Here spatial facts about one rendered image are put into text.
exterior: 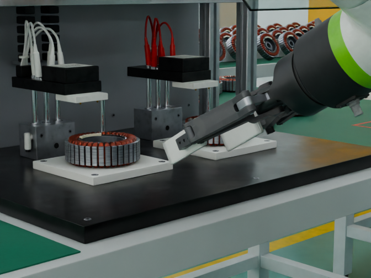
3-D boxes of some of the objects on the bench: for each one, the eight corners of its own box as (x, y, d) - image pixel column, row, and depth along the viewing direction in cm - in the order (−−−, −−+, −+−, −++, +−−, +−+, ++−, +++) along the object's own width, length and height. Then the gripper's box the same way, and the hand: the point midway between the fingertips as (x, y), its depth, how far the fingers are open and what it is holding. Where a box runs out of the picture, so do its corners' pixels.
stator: (155, 161, 121) (155, 137, 120) (95, 172, 113) (95, 146, 112) (109, 150, 129) (108, 127, 128) (50, 160, 121) (49, 136, 120)
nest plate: (276, 147, 137) (276, 140, 137) (215, 160, 127) (216, 153, 127) (213, 136, 148) (213, 129, 148) (152, 146, 138) (152, 140, 137)
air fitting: (33, 151, 127) (32, 133, 127) (27, 152, 127) (26, 133, 126) (29, 150, 128) (28, 132, 128) (23, 151, 127) (22, 133, 127)
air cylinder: (182, 135, 148) (182, 106, 147) (152, 140, 143) (152, 110, 142) (164, 132, 152) (164, 103, 151) (133, 137, 147) (133, 107, 146)
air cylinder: (75, 154, 132) (75, 121, 131) (37, 160, 127) (36, 126, 126) (58, 149, 136) (57, 117, 135) (19, 155, 131) (18, 122, 130)
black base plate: (390, 162, 136) (391, 149, 135) (84, 244, 92) (84, 225, 92) (195, 128, 169) (195, 117, 169) (-97, 176, 126) (-98, 162, 125)
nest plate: (173, 169, 121) (173, 161, 121) (93, 186, 111) (93, 177, 110) (110, 154, 131) (110, 147, 131) (32, 168, 121) (32, 160, 121)
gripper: (267, 116, 81) (143, 190, 97) (388, 92, 97) (263, 159, 113) (239, 50, 83) (121, 133, 99) (362, 36, 98) (243, 111, 114)
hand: (207, 141), depth 104 cm, fingers open, 10 cm apart
